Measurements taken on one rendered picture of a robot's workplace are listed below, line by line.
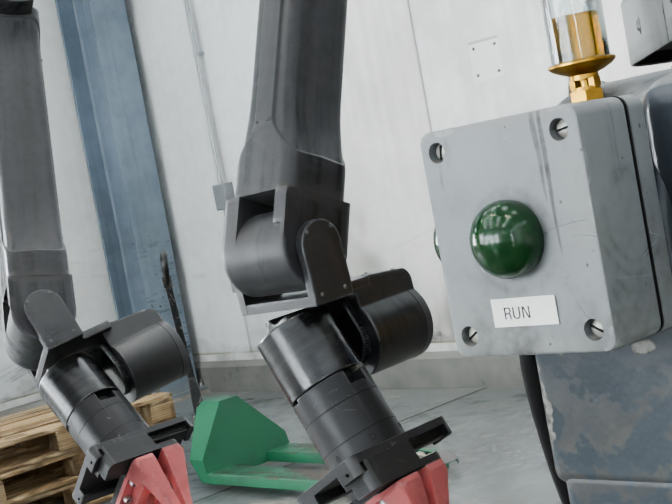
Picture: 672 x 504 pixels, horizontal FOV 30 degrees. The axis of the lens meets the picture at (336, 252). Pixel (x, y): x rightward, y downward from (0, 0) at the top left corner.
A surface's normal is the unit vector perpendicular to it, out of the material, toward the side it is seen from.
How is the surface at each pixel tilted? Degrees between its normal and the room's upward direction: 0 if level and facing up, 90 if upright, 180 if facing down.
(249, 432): 75
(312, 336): 67
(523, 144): 90
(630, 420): 90
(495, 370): 90
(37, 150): 63
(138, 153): 90
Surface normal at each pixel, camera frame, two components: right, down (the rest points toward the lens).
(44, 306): 0.30, -0.49
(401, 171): -0.70, 0.17
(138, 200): 0.69, -0.09
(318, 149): 0.62, -0.37
